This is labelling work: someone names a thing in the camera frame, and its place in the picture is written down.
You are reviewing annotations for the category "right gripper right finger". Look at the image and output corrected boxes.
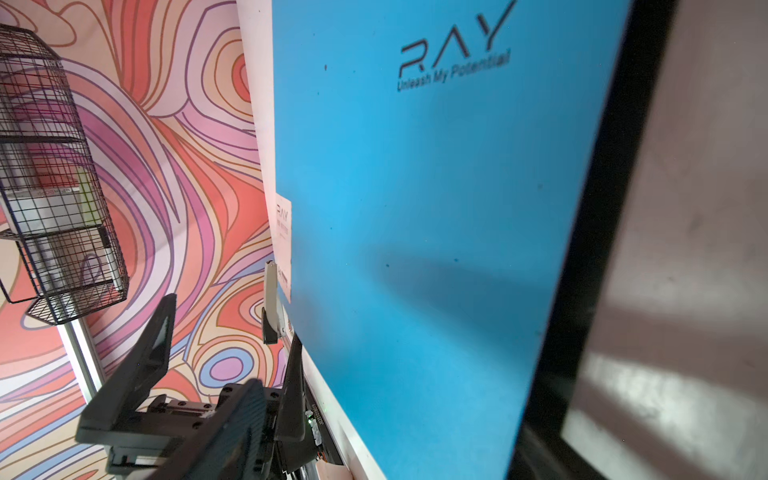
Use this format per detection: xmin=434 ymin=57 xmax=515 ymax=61
xmin=275 ymin=334 xmax=306 ymax=442

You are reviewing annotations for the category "blue file folder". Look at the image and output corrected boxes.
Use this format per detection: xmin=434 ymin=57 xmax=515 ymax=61
xmin=271 ymin=0 xmax=679 ymax=480

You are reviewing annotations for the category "black wire basket left wall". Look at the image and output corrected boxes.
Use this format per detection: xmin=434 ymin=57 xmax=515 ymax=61
xmin=1 ymin=25 xmax=129 ymax=326

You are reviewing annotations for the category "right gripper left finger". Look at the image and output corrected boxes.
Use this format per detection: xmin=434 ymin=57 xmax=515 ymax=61
xmin=75 ymin=294 xmax=177 ymax=444

